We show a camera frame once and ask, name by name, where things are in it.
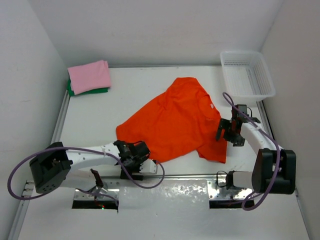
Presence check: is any orange t shirt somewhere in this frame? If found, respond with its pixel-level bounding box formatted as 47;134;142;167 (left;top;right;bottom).
116;77;227;163

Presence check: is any green t shirt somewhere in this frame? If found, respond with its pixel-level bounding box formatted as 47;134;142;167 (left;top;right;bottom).
66;79;111;97

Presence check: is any pink t shirt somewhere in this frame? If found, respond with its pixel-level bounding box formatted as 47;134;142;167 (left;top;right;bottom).
67;60;112;97

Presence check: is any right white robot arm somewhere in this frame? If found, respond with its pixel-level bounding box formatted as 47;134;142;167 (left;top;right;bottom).
215;104;297;195

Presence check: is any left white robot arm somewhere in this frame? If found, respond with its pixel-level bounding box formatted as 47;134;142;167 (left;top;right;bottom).
29;140;158;194

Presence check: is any white plastic basket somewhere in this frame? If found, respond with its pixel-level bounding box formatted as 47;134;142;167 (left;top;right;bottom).
220;50;276;104

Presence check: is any white front cover panel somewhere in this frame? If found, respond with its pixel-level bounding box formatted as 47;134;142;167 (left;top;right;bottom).
19;180;309;240

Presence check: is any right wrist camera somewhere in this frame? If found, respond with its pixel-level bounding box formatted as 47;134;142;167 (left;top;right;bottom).
232;104;252;119

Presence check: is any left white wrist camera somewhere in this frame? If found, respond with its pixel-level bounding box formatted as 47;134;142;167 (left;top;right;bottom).
139;159;158;174

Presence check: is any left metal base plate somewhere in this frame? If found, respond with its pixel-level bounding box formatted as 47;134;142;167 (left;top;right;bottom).
73;179;120;201

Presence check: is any metal base plate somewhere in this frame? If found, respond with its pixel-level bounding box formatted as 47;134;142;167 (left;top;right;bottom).
73;179;120;201
207;178;253;201

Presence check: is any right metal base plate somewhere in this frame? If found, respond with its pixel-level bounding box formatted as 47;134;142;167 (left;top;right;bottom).
207;178;253;201

